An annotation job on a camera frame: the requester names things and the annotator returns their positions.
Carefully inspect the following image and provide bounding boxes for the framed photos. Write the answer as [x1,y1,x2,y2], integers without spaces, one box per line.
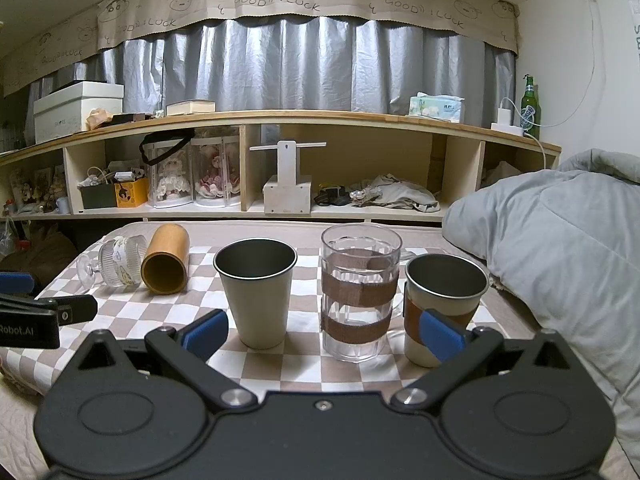
[9,164,69,214]

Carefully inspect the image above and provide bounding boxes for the bamboo cup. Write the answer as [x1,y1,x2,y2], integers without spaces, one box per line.
[140,223,191,295]

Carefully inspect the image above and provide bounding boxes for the doll in clear case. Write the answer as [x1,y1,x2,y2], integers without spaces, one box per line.
[192,129,242,209]
[147,132,194,210]

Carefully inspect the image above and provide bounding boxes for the brown cushion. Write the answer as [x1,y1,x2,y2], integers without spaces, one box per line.
[0,224,79,287]

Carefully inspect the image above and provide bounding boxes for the steel cup brown sleeve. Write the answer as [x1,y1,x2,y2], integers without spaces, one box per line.
[403,253,490,367]

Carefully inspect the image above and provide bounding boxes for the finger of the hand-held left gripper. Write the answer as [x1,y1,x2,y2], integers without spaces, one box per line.
[0,294,99,325]
[0,272,36,296]

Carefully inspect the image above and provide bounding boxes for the green beer bottle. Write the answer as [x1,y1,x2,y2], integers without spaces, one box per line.
[519,73,541,134]

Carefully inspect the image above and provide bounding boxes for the plain steel cup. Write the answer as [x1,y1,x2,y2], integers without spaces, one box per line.
[213,238,298,350]

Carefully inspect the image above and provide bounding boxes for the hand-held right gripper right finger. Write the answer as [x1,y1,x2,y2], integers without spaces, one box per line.
[390,309,576,411]

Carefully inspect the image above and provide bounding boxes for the yellow box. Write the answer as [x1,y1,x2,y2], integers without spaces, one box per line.
[113,177,150,210]

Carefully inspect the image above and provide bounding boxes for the wall poster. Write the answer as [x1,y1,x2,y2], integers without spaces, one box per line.
[625,0,640,54]

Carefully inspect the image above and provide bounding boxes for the dark green box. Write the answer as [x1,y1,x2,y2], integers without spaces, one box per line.
[78,184,119,210]

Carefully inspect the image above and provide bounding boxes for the white power strip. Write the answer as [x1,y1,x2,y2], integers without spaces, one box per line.
[489,122,532,137]

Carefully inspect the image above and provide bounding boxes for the black sandals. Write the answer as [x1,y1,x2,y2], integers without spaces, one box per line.
[313,183,354,207]

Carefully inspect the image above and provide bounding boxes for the silver curtain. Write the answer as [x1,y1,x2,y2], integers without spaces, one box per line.
[25,16,517,130]

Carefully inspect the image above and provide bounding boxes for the white wooden stand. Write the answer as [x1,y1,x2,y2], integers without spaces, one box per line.
[248,139,329,215]

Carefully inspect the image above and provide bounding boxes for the checkered brown white cloth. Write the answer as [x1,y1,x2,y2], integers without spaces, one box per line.
[0,236,506,403]

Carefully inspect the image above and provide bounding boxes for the clear glass cup brown bands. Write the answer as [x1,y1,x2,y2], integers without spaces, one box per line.
[320,223,404,362]

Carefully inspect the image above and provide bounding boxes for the clear plastic bag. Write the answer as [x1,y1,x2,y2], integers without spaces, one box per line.
[0,214,22,262]

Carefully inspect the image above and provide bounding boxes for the wooden shelf unit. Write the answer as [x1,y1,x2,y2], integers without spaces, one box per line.
[0,109,562,224]

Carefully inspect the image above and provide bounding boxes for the ribbed clear glass goblet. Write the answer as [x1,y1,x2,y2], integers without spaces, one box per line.
[76,235,149,289]

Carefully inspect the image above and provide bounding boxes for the cartoon print valance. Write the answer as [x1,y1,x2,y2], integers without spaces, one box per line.
[0,0,522,99]

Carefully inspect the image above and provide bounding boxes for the grey duvet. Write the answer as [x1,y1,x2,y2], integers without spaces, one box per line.
[442,148,640,456]

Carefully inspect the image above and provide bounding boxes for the white shoe box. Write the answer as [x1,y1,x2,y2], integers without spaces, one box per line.
[33,81,125,145]

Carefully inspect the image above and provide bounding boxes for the black strap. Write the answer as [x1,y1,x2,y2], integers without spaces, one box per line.
[138,128,196,167]

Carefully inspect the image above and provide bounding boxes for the grey crumpled clothing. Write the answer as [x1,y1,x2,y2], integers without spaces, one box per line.
[350,173,442,213]

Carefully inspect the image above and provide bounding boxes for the cream book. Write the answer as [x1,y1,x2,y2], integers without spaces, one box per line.
[166,99,217,117]

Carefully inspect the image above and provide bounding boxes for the thin wall wire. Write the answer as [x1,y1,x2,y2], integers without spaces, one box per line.
[537,0,602,129]

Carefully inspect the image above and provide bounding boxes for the white cable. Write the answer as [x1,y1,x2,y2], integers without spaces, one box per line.
[499,97,549,172]

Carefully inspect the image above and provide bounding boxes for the green white tissue pack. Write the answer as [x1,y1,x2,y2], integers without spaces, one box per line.
[408,92,464,124]

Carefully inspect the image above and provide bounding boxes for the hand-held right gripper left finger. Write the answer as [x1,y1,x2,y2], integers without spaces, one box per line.
[75,309,253,413]

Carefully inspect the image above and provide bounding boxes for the crumpled beige paper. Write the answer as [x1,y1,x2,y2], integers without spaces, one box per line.
[85,108,117,130]

